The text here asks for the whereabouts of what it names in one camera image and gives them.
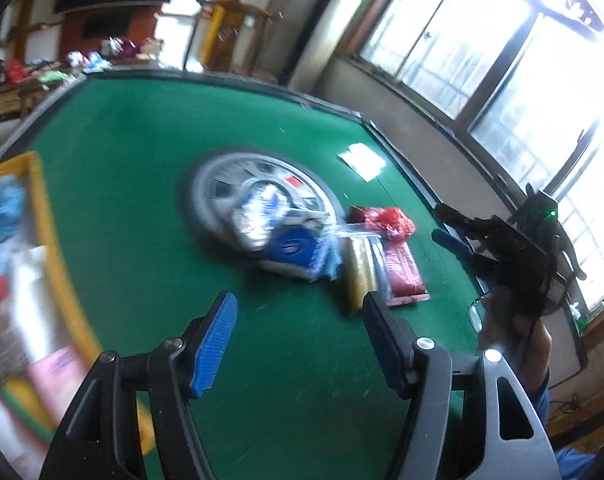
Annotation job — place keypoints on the white cloth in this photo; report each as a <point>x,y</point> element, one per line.
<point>34,300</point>

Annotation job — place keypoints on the round silver table centre panel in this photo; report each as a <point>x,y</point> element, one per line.
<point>217,185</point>

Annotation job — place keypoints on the person's right hand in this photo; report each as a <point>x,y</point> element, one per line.
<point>512,330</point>

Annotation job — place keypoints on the red plastic bag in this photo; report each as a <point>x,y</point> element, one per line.
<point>387,220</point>

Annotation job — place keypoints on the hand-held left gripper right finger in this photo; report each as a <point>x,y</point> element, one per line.
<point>387,345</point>

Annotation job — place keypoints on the wooden chair with round medallion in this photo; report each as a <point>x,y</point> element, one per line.
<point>232,35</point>

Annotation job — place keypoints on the standing air conditioner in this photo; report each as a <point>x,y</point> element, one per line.
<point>332,25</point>

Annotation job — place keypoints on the blue patterned packet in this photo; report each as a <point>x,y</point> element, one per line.
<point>259,212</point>

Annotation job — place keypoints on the pink packet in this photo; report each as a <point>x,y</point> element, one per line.
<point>57,375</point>

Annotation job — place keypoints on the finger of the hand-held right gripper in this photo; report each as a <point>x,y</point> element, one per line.
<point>457,215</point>
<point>452,241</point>

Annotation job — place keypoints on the white and blue wipes packet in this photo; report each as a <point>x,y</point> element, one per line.
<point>294,252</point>

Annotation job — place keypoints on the brown fuzzy item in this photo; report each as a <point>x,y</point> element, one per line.
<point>2,340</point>

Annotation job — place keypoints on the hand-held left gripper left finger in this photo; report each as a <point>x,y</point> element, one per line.
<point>214,345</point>

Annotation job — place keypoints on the red packet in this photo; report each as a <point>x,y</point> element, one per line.
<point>404,272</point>

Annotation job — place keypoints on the white paper sheet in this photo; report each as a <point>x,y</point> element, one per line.
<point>363,160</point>

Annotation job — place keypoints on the blue towel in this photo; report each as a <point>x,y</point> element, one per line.
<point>9,197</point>

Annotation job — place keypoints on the yellow cardboard box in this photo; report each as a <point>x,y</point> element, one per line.
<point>57,260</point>

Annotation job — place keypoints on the window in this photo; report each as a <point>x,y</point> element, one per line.
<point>507,60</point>

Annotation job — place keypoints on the zip bag of colourful cloths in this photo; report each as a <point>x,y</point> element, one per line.
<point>364,270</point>

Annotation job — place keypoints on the person's blue clothing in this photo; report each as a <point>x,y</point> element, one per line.
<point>577,465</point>

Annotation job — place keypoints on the cluttered low wooden table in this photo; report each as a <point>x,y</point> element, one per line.
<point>57,75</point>

